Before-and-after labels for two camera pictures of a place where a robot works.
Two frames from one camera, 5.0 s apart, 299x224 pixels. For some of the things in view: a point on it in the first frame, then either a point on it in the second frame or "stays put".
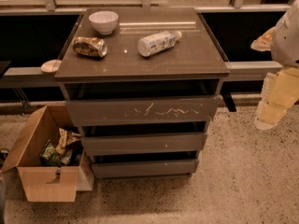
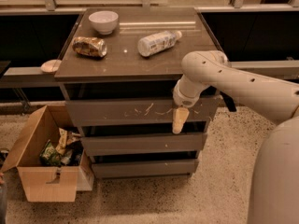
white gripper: (287, 41) to (183, 99)
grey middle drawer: (175, 142) stays put
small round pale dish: (50, 66) stays put
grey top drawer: (114, 112) stays put
